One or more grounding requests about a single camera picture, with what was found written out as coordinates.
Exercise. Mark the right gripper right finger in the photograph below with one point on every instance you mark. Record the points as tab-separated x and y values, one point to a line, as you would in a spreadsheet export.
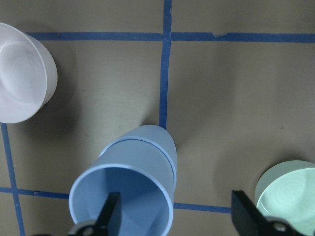
246	218

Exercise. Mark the pink bowl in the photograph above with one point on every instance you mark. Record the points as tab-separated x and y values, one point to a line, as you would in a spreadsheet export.
28	75

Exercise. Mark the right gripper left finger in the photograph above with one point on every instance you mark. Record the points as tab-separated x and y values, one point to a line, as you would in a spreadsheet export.
109	220

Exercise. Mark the blue cup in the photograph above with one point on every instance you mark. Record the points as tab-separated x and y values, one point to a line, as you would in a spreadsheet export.
156	136
143	176

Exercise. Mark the mint green bowl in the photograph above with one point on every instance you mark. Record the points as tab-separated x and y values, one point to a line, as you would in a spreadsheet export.
287	191

